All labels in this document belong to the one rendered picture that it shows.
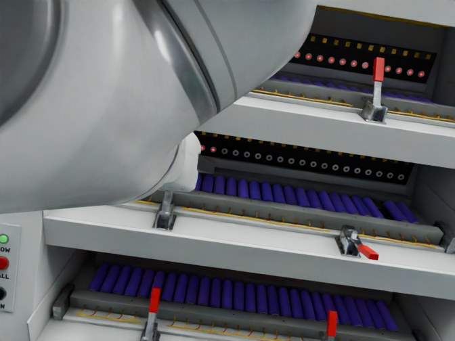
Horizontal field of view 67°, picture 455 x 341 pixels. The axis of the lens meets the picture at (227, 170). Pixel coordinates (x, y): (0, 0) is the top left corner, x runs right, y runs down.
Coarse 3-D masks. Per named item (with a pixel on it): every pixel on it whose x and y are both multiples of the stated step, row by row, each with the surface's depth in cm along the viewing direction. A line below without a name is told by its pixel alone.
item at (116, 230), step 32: (224, 160) 63; (64, 224) 47; (96, 224) 47; (128, 224) 48; (192, 224) 50; (224, 224) 51; (448, 224) 55; (160, 256) 48; (192, 256) 48; (224, 256) 48; (256, 256) 48; (288, 256) 48; (320, 256) 48; (384, 256) 50; (416, 256) 51; (448, 256) 52; (384, 288) 50; (416, 288) 49; (448, 288) 49
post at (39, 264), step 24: (0, 216) 46; (24, 216) 46; (24, 240) 47; (24, 264) 47; (48, 264) 50; (24, 288) 47; (48, 288) 51; (0, 312) 48; (24, 312) 48; (0, 336) 48; (24, 336) 48
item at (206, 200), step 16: (160, 192) 53; (176, 192) 53; (192, 192) 54; (208, 192) 54; (208, 208) 54; (224, 208) 53; (240, 208) 53; (256, 208) 53; (272, 208) 53; (288, 208) 53; (304, 208) 54; (288, 224) 52; (304, 224) 54; (320, 224) 54; (336, 224) 54; (352, 224) 53; (368, 224) 53; (384, 224) 53; (400, 224) 54; (416, 224) 55; (416, 240) 54; (432, 240) 54
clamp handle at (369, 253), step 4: (352, 232) 48; (352, 236) 48; (356, 236) 48; (352, 240) 48; (356, 240) 48; (356, 244) 46; (360, 244) 46; (360, 248) 44; (364, 248) 44; (368, 248) 44; (364, 252) 43; (368, 252) 42; (372, 252) 42; (368, 256) 42; (372, 256) 42; (376, 256) 42
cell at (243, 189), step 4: (240, 180) 61; (244, 180) 61; (240, 184) 60; (244, 184) 60; (240, 188) 58; (244, 188) 58; (240, 192) 57; (244, 192) 57; (240, 196) 56; (244, 196) 56; (248, 196) 57
